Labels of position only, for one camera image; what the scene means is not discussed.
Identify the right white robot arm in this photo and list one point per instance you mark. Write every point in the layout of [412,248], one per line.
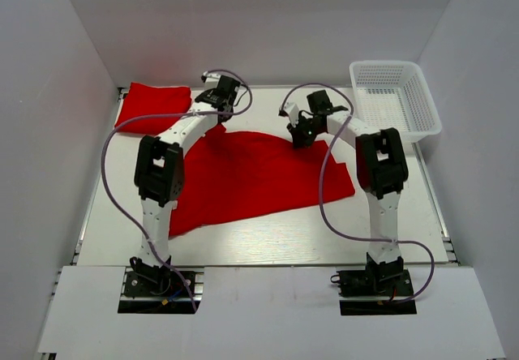
[381,171]

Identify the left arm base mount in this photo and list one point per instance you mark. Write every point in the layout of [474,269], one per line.
[140,296]

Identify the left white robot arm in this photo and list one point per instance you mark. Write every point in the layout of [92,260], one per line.
[160,171]

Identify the folded red t-shirt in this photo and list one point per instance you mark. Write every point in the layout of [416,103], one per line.
[144,100]

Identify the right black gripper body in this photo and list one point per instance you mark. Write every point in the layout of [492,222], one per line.
[306,130]

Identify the white plastic basket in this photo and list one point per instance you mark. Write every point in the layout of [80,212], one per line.
[395,94]

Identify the red t-shirt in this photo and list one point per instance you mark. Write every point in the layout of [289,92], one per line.
[232,176]
[144,100]

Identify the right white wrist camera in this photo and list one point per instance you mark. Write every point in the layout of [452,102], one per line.
[291,111]

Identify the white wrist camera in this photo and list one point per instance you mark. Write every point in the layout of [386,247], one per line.
[210,79]
[291,111]

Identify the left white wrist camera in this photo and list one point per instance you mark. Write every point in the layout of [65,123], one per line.
[210,79]

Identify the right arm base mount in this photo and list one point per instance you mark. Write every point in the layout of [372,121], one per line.
[358,295]

